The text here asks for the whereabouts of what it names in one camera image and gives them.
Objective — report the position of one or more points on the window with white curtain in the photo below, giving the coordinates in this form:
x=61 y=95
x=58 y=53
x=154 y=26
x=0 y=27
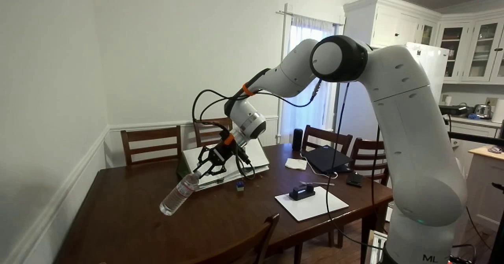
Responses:
x=305 y=114

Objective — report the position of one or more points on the small blue block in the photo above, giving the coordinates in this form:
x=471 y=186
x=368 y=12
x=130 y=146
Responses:
x=239 y=185

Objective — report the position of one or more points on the white kitchen island cart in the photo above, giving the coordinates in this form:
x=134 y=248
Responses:
x=484 y=185

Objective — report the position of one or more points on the stack of white binders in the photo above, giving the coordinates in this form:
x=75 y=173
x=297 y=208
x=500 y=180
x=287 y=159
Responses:
x=256 y=159

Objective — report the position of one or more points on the white refrigerator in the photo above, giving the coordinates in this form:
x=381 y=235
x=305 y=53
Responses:
x=431 y=65

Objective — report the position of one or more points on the dark wooden chair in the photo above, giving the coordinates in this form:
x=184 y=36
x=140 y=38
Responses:
x=321 y=136
x=366 y=157
x=151 y=136
x=208 y=128
x=252 y=242

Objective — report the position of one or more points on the black cylinder speaker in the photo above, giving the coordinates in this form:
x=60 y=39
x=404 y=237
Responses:
x=297 y=140

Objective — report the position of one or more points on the white paper napkin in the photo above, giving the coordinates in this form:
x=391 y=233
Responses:
x=296 y=164

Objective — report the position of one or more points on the white kitchen cabinets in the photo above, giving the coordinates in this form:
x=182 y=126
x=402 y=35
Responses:
x=472 y=128
x=393 y=24

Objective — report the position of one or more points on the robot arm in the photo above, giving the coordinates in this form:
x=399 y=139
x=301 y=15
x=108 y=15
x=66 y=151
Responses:
x=409 y=146

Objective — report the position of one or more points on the black laptop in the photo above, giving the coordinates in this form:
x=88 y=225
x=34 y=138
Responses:
x=327 y=158

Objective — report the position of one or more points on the small black wallet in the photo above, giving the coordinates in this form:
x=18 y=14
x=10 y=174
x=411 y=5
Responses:
x=355 y=179

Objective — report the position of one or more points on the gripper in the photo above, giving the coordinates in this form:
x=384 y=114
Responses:
x=223 y=152

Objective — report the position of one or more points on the clear plastic water bottle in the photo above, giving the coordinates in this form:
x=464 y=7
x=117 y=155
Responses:
x=179 y=195

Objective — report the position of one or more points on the white lower kitchen cabinets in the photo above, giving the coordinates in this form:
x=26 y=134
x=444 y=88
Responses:
x=472 y=128

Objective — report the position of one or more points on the black stapler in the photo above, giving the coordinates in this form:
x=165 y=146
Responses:
x=301 y=193

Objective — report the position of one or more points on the white upper kitchen cabinets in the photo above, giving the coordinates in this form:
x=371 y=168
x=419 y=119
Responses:
x=393 y=24

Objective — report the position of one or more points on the silver toaster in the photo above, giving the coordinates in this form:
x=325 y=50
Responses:
x=482 y=111

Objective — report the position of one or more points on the wall socket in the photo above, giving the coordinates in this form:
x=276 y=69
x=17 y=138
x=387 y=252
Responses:
x=491 y=101

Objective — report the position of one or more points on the white flat board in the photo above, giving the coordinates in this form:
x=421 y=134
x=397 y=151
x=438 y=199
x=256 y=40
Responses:
x=315 y=209

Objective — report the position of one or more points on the black countertop appliance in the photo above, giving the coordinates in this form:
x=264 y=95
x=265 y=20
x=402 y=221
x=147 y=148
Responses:
x=453 y=110

